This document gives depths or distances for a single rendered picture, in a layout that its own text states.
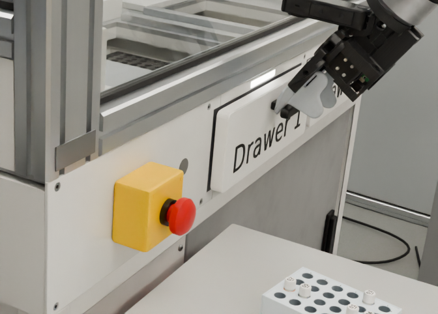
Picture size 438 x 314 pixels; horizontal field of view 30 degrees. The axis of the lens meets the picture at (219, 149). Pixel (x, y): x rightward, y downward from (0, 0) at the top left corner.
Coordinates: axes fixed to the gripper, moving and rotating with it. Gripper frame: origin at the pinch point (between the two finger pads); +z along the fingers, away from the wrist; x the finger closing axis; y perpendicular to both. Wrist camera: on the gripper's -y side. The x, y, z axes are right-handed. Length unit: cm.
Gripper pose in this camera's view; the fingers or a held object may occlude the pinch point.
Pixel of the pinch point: (283, 99)
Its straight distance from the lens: 111.8
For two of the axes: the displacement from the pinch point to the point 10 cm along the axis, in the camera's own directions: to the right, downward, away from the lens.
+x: 4.6, -2.9, 8.4
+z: -5.8, 6.2, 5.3
